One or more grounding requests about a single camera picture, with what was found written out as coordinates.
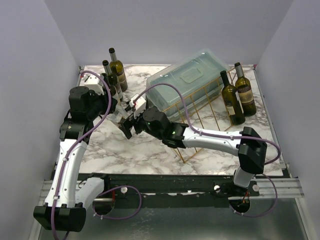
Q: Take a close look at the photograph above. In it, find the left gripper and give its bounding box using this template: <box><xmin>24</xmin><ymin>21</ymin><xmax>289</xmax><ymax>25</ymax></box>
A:
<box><xmin>87</xmin><ymin>87</ymin><xmax>118</xmax><ymax>120</ymax></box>

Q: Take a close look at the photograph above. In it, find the clear square glass bottle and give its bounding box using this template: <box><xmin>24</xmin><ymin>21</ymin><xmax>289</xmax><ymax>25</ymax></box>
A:
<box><xmin>107</xmin><ymin>93</ymin><xmax>129</xmax><ymax>127</ymax></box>

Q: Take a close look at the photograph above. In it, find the green wine bottle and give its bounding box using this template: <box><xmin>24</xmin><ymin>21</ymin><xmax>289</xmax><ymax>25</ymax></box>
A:
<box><xmin>220</xmin><ymin>70</ymin><xmax>246</xmax><ymax>125</ymax></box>
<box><xmin>234</xmin><ymin>62</ymin><xmax>257</xmax><ymax>117</ymax></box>
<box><xmin>106</xmin><ymin>76</ymin><xmax>122</xmax><ymax>103</ymax></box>
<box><xmin>102</xmin><ymin>60</ymin><xmax>120</xmax><ymax>88</ymax></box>
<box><xmin>108</xmin><ymin>47</ymin><xmax>128</xmax><ymax>92</ymax></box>

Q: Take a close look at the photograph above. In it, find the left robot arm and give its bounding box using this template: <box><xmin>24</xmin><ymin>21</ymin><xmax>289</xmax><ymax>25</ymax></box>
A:
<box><xmin>33</xmin><ymin>83</ymin><xmax>117</xmax><ymax>234</ymax></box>

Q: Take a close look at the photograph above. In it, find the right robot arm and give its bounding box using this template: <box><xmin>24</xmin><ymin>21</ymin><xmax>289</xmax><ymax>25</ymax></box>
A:
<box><xmin>119</xmin><ymin>107</ymin><xmax>267</xmax><ymax>196</ymax></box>

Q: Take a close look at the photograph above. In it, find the clear plastic storage box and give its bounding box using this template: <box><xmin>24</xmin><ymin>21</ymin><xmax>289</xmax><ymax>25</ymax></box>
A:
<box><xmin>145</xmin><ymin>49</ymin><xmax>231</xmax><ymax>122</ymax></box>

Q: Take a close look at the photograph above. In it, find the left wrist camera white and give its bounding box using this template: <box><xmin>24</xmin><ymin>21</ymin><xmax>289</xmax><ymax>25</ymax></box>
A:
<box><xmin>79</xmin><ymin>73</ymin><xmax>105</xmax><ymax>95</ymax></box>

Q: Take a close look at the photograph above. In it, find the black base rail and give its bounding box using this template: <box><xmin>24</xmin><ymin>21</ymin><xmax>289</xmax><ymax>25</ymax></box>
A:
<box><xmin>77</xmin><ymin>173</ymin><xmax>260</xmax><ymax>209</ymax></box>

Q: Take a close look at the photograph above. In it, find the gold wire wine rack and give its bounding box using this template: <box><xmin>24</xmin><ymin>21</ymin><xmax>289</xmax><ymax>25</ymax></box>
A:
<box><xmin>163</xmin><ymin>65</ymin><xmax>247</xmax><ymax>164</ymax></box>

